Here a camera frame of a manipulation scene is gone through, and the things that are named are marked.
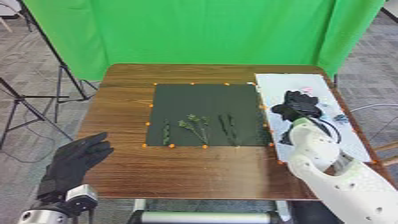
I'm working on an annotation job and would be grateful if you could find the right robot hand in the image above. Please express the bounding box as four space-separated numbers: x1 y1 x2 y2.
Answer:
269 89 325 123

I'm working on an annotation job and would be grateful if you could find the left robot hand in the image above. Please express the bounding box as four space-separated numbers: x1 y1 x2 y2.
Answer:
35 131 115 202

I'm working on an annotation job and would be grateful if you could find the white sheet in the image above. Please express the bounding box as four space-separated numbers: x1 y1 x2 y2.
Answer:
253 73 374 165

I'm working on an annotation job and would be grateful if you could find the forked green sprig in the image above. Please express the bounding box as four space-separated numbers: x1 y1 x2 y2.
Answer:
216 113 239 146

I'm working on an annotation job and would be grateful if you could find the dark mat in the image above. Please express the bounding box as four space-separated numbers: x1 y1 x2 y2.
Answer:
143 83 275 148

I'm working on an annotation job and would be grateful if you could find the thin green sprig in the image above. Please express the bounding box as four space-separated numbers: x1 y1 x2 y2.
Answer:
161 119 172 146

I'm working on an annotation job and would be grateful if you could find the leafy green sprig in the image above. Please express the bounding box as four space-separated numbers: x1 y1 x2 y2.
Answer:
177 113 213 145

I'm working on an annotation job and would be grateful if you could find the black tripod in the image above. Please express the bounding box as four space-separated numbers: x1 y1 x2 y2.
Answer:
0 77 76 150

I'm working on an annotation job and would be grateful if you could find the black light stand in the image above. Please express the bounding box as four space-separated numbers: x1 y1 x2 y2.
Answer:
15 0 99 124

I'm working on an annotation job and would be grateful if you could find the pale grey bar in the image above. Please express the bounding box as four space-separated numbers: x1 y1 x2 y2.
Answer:
138 210 280 224

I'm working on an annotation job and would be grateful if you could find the black cable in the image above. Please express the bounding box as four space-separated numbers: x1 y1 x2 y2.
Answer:
307 116 342 145

